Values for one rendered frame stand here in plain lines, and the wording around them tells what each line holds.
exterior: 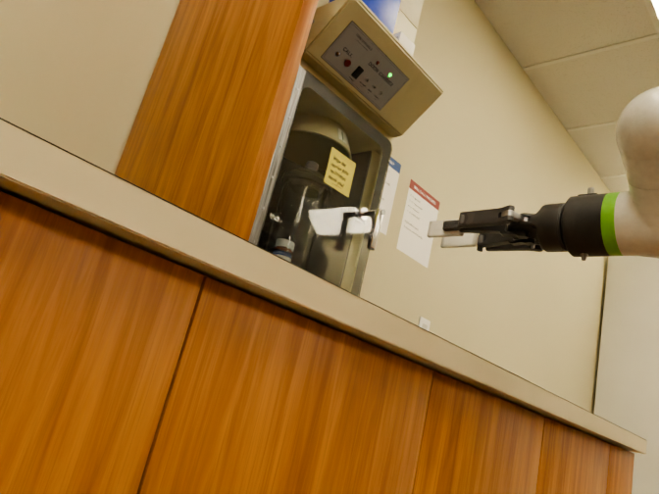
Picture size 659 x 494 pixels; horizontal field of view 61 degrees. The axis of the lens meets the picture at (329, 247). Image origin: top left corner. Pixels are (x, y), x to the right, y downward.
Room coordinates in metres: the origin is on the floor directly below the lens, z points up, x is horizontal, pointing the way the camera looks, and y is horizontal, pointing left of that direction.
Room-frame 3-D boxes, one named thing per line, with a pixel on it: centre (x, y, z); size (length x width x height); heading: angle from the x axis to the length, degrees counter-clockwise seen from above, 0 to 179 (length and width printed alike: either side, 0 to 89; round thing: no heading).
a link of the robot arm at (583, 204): (0.76, -0.37, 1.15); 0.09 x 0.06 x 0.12; 135
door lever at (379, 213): (1.07, -0.07, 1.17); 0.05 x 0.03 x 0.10; 44
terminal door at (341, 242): (1.02, 0.03, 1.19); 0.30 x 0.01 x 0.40; 134
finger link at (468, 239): (0.94, -0.22, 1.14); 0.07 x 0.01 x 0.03; 45
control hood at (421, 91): (0.98, -0.01, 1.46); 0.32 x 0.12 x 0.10; 135
